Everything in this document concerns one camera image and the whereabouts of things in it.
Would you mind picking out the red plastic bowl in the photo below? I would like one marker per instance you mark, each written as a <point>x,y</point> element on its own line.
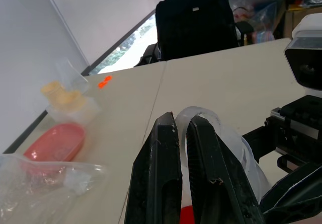
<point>55,144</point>

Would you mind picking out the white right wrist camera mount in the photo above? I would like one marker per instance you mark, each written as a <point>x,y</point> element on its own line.
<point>305,58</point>

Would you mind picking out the orange tape mark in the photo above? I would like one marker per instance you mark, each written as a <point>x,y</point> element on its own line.
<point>104,81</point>

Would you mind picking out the black office chair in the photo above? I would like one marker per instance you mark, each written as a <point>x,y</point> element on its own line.
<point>245,30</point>

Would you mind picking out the brown cardboard box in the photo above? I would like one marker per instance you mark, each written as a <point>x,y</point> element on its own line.
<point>291,20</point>

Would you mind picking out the yellow foam piece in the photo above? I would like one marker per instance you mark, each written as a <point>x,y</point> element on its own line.
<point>73,100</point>
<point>51,90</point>

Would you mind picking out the black backpack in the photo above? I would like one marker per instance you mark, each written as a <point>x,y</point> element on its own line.
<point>196,25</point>

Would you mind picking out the empty clear plastic cup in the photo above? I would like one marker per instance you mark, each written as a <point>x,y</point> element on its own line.
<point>71,75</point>

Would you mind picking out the clear plastic box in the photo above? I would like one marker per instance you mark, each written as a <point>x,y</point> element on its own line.
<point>80,113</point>

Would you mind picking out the clear plastic bag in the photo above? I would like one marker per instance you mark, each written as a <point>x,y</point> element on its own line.
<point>32,191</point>

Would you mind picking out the colourful plastic bags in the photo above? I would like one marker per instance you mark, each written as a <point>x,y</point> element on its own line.
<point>261,20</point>

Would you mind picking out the clear plastic cup red liquid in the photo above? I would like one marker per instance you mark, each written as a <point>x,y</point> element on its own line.
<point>252,168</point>

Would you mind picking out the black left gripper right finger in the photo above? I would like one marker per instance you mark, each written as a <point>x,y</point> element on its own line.
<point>216,173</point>

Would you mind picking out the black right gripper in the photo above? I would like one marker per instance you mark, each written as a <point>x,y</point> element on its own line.
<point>299,123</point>

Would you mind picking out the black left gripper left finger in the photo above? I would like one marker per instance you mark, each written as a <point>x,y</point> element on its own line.
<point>153,171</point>

